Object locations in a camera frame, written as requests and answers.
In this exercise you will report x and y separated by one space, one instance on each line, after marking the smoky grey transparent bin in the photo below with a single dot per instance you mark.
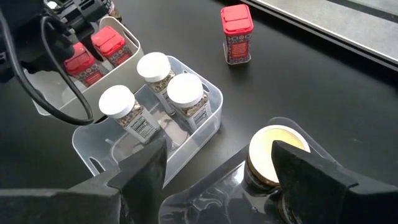
217 199

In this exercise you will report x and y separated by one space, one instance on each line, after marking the red-lidded spice tin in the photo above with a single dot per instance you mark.
81 62
110 42
237 28

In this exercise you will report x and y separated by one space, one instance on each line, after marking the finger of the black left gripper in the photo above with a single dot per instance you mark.
59 51
90 40

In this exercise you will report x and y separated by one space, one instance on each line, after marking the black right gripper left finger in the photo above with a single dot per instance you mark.
140 186

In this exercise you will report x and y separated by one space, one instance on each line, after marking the white opaque plastic bin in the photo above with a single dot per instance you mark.
118 77

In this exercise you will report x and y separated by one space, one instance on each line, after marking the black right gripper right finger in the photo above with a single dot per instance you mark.
323 193

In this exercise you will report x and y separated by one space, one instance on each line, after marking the clear plastic bin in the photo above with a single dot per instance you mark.
192 146

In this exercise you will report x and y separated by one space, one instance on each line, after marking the white-lidded spice jar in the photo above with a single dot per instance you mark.
116 101
154 67
185 90

